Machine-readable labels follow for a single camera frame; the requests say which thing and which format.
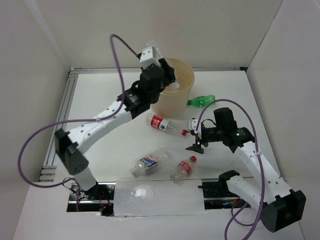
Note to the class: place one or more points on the clear bottle red white label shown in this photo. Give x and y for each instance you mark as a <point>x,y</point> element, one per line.
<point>165,125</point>

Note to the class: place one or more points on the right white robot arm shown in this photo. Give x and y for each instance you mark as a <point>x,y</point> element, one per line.
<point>277,204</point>

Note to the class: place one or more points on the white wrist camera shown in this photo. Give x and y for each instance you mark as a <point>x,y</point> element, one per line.
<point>150,56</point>
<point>193,126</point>

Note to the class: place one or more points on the clear bottle blue label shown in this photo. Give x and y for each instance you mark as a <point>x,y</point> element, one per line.
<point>151,163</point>

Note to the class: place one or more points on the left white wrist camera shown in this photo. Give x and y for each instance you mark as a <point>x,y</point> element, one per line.
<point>150,56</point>

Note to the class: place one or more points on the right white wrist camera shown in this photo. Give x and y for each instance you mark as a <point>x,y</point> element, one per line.
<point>193,126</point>

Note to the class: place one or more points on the aluminium frame rail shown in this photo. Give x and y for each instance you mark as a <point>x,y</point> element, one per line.
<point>111,158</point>

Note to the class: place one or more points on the green plastic bottle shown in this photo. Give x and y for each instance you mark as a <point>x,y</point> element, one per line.
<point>201,101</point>

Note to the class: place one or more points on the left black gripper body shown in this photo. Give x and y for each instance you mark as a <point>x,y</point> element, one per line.
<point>165,82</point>

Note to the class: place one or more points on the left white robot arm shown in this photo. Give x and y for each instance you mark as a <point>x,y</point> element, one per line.
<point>70,146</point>

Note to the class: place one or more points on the beige round plastic bin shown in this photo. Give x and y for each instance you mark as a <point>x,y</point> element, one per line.
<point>173,100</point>

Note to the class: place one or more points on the silver reflective sheet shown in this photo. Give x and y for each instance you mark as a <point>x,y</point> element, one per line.
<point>146,198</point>

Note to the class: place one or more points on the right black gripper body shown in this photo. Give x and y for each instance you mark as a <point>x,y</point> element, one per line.
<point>211,135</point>

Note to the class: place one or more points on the small clear bottle red label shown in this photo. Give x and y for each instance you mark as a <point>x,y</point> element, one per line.
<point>183,170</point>

